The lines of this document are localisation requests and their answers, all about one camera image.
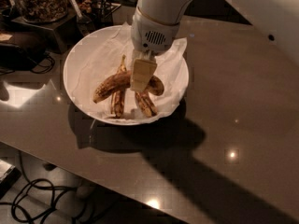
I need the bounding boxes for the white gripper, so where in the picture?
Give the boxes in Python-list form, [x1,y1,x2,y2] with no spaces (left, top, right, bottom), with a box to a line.
[130,8,179,91]

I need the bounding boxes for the spotted banana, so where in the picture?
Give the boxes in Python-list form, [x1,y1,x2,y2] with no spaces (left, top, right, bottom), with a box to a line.
[93,71,164,104]
[135,91,158,118]
[110,55,126,119]

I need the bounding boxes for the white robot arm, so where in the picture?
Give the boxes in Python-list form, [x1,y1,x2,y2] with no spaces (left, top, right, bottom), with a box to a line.
[131,0,299,91]

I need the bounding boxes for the white bowl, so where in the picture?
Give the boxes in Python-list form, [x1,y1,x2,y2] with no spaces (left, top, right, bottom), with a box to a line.
[63,24,190,126]

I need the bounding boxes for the white paper liner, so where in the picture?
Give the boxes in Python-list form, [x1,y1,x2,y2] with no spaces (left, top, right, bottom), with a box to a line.
[70,21,189,120]

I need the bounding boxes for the metal scoop with label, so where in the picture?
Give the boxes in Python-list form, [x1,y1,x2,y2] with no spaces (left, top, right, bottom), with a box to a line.
[69,0,95,36]

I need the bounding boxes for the black stand under jars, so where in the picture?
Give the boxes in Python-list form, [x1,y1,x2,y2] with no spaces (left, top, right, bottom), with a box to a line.
[11,8,82,54]

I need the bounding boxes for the black device on table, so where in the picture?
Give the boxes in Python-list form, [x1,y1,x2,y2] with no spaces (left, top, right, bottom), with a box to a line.
[0,32,47,71]

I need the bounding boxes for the glass jar of nuts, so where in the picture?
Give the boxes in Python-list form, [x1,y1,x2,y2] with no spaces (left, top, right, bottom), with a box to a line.
[14,0,68,23]

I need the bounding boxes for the grey box on floor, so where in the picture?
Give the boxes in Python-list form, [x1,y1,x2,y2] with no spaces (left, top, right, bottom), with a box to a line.
[0,160,21,199]

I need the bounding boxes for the black wire rack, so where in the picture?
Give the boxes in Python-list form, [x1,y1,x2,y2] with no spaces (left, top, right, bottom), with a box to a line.
[97,0,121,26]

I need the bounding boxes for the black cable on table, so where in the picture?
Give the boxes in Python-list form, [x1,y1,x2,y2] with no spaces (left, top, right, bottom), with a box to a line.
[0,52,56,77]

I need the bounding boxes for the black cables on floor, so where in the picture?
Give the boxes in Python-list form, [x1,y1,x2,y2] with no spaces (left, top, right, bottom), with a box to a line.
[0,150,104,224]

